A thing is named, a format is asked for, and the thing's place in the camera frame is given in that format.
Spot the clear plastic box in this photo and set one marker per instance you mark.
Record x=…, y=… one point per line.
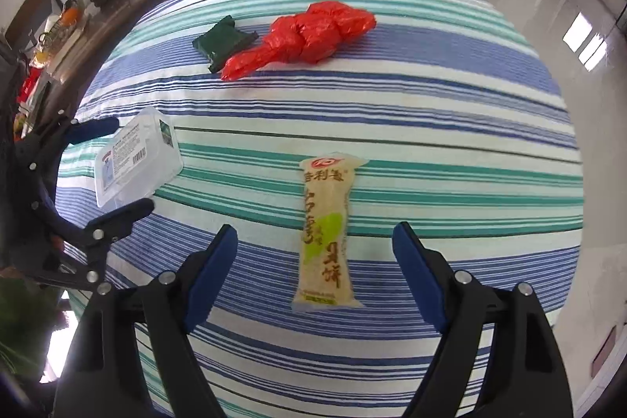
x=142, y=168

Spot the beige snack packet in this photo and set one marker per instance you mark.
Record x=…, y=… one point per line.
x=323, y=227

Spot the green packet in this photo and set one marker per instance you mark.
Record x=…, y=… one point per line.
x=220, y=43

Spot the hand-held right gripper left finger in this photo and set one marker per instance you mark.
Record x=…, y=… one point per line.
x=210, y=281

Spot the orange fruit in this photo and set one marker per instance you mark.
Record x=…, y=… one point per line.
x=72, y=15

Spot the red plastic bag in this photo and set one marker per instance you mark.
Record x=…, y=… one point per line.
x=313, y=33

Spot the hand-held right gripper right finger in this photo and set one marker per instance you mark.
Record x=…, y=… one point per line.
x=421, y=281

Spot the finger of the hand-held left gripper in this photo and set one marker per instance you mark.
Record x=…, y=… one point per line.
x=95, y=128
x=125, y=213

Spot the blue green striped tablecloth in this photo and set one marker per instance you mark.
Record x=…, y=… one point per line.
x=416, y=129

